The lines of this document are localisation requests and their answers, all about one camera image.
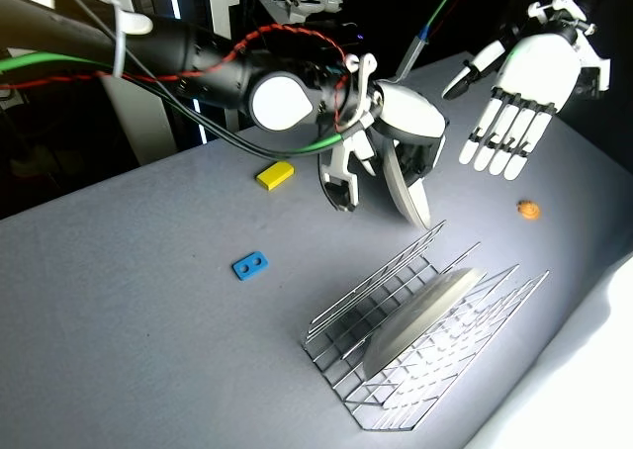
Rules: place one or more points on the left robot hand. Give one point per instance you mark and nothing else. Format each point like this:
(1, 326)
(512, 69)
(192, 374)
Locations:
(539, 73)

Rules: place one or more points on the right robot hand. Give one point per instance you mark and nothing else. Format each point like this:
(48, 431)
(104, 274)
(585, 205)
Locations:
(415, 117)

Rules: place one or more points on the black-rimmed white plate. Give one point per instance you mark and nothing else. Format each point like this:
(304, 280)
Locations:
(398, 187)

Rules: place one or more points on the orange swirl cookie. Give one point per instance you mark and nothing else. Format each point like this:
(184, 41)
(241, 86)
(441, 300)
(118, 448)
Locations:
(529, 210)

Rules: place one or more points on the yellow flat block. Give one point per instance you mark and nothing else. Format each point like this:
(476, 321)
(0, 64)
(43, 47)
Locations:
(274, 176)

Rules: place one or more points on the blue block with two holes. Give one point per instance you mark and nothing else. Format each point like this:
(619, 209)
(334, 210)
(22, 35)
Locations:
(249, 266)

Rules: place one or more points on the white cabinet panel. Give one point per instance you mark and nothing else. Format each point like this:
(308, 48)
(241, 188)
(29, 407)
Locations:
(148, 122)

